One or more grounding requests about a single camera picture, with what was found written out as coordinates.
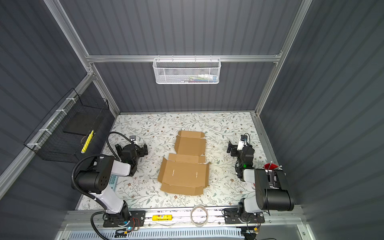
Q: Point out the white wire mesh basket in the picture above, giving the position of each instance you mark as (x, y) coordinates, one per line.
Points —
(170, 72)

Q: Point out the yellow ruler in basket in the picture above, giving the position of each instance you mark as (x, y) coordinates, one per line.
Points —
(87, 142)

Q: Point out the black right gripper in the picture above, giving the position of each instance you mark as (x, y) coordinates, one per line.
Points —
(235, 150)

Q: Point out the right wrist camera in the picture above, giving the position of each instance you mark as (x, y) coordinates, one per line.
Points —
(242, 142)

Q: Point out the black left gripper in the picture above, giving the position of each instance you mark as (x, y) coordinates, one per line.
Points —
(141, 149)

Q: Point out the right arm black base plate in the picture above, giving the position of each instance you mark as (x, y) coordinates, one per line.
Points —
(232, 217)

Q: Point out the items in white basket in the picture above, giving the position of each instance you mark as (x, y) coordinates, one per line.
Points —
(201, 79)

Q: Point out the clear tape roll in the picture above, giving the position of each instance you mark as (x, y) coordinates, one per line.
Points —
(199, 216)

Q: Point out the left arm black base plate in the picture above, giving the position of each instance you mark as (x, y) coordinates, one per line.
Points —
(135, 219)

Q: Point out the black flat pad in basket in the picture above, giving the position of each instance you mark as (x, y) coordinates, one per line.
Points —
(82, 124)

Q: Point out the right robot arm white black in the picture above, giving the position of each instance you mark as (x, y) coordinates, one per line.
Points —
(272, 191)

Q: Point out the brown cardboard paper box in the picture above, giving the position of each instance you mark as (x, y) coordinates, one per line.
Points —
(186, 172)

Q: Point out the black wire mesh basket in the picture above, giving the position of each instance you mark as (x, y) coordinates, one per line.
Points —
(50, 143)

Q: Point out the red pencil cup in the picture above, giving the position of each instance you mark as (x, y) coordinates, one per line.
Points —
(270, 167)

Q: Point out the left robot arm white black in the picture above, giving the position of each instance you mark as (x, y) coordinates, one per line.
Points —
(91, 176)

